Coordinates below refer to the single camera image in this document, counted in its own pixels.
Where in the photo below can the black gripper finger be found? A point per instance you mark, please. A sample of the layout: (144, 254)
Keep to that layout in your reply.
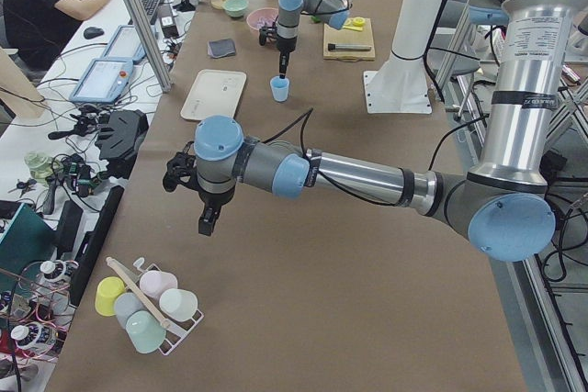
(207, 220)
(283, 64)

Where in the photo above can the grey blue cup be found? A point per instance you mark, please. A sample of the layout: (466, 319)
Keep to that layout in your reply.
(125, 306)

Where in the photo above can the seated person black shirt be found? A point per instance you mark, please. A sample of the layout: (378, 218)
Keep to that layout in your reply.
(40, 29)

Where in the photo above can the grey folded cloth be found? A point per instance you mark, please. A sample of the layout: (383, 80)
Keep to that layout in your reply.
(221, 48)

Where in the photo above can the pink bowl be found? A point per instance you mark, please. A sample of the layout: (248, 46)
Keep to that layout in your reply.
(260, 12)

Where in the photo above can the teach pendant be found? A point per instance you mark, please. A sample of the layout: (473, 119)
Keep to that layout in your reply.
(125, 43)
(103, 81)

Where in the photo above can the mint green cup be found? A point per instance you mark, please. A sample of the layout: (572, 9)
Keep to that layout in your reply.
(145, 332)

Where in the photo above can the computer mouse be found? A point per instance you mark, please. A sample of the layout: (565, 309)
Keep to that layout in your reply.
(93, 32)

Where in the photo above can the mint green bowl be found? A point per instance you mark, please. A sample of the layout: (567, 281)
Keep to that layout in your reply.
(235, 8)

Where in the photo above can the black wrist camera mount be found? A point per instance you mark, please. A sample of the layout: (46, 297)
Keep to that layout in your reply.
(267, 34)
(181, 170)

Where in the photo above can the pile of clear ice cubes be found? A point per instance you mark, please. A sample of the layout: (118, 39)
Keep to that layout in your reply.
(264, 22)

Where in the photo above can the wooden rack handle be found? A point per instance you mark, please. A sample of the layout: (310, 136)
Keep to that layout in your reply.
(129, 280)

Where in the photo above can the white wire cup rack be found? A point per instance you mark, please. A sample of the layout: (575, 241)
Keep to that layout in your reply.
(178, 332)

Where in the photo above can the bamboo cutting board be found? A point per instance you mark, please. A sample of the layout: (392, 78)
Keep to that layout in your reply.
(349, 36)

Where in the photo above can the pink cup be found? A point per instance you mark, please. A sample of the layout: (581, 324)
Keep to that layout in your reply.
(154, 283)

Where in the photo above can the cream rabbit tray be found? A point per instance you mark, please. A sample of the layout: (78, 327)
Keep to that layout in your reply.
(214, 92)

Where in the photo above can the teach pendant near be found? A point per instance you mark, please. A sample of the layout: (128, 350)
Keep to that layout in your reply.
(103, 81)

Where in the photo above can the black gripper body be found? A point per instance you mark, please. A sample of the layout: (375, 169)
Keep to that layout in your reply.
(212, 200)
(284, 46)

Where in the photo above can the yellow cup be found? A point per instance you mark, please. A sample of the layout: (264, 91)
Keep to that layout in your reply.
(107, 292)

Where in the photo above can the light blue plastic cup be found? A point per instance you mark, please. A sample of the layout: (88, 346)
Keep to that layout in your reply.
(279, 87)

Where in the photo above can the aluminium frame post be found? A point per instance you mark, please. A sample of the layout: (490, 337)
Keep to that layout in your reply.
(149, 43)

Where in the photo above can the white cup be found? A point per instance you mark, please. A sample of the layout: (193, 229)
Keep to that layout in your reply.
(178, 304)

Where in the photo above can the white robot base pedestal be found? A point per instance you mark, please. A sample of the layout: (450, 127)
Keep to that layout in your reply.
(400, 85)

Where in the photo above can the steel muddler black tip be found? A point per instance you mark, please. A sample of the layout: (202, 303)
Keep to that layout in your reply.
(348, 47)

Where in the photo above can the teach pendant far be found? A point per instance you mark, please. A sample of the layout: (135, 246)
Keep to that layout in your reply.
(125, 43)

